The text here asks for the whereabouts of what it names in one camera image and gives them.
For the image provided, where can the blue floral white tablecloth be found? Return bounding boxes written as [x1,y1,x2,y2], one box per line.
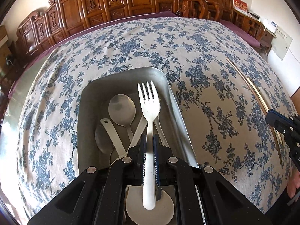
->
[17,17,296,219]

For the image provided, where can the purple armchair cushion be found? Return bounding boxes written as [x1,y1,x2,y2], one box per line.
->
[220,20,260,48]

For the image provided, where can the white router device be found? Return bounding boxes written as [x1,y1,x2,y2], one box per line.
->
[260,17,278,33]

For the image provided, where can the carved wooden long sofa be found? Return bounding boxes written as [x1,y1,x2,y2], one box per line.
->
[15,0,211,62]

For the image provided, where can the wooden side table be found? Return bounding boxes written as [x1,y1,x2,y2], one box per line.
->
[231,9,276,55]

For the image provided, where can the white plastic fork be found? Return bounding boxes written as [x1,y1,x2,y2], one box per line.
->
[137,81,160,210]

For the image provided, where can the person's right hand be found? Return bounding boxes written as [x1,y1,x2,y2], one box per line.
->
[287,169,300,198]

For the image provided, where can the gold-tipped chopstick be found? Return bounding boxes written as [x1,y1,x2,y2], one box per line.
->
[226,57,283,167]

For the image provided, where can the carved wooden armchair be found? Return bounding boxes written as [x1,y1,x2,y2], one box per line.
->
[181,0,266,40]

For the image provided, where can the white plastic rice spoon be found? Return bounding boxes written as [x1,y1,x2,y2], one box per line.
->
[100,118,175,224]

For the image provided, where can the grey metal rectangular tray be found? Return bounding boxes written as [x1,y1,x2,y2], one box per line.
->
[77,67,200,225]

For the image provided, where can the purple sofa cushion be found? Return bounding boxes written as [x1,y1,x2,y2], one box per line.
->
[7,11,179,99]

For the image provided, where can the white electrical panel box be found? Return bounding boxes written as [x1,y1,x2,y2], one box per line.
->
[271,26,292,60]

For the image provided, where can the red greeting card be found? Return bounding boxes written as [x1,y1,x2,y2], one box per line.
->
[233,0,248,14]

